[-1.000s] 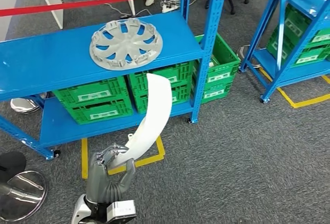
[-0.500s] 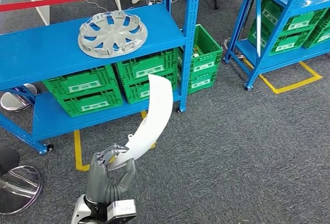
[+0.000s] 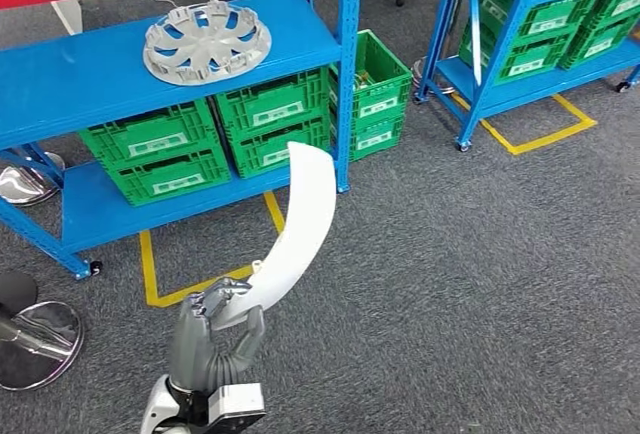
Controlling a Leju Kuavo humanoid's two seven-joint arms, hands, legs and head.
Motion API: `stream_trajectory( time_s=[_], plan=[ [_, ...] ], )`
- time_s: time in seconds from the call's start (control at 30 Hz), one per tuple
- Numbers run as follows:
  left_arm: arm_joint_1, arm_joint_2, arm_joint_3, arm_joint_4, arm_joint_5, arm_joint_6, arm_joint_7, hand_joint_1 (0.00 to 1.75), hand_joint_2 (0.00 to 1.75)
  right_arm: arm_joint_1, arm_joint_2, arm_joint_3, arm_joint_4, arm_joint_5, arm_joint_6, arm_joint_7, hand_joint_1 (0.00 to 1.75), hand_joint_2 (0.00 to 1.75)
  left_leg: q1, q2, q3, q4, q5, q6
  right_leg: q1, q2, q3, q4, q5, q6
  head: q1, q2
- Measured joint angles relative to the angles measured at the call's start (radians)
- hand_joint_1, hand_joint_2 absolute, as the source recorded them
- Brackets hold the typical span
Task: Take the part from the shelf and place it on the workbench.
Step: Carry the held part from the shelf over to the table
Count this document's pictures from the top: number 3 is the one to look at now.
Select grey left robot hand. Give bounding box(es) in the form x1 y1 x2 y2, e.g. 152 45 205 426
167 277 266 396

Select white curved plastic part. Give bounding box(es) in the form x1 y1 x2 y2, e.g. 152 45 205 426
212 141 337 332

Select chrome stanchion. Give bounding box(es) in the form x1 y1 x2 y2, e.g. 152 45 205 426
411 56 455 96
0 301 85 393
0 151 66 207

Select grey wheel hubcap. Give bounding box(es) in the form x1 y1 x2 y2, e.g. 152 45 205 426
143 1 273 86

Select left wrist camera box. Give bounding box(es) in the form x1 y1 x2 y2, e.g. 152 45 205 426
206 383 266 434

